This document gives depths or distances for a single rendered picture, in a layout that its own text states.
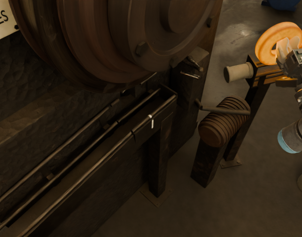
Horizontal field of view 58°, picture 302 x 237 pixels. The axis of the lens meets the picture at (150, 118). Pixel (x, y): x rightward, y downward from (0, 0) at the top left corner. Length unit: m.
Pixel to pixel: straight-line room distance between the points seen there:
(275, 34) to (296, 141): 0.35
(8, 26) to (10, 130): 0.23
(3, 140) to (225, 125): 0.75
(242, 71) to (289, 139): 0.28
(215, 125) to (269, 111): 0.89
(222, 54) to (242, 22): 0.49
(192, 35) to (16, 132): 0.43
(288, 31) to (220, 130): 0.40
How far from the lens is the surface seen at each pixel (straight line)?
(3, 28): 0.57
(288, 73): 0.97
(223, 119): 1.08
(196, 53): 0.90
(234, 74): 1.03
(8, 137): 0.66
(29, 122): 0.67
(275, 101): 1.99
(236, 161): 1.62
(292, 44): 1.04
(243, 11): 2.76
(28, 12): 0.47
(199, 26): 0.60
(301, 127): 0.94
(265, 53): 1.04
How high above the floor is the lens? 1.36
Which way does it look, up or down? 52 degrees down
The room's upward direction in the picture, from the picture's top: straight up
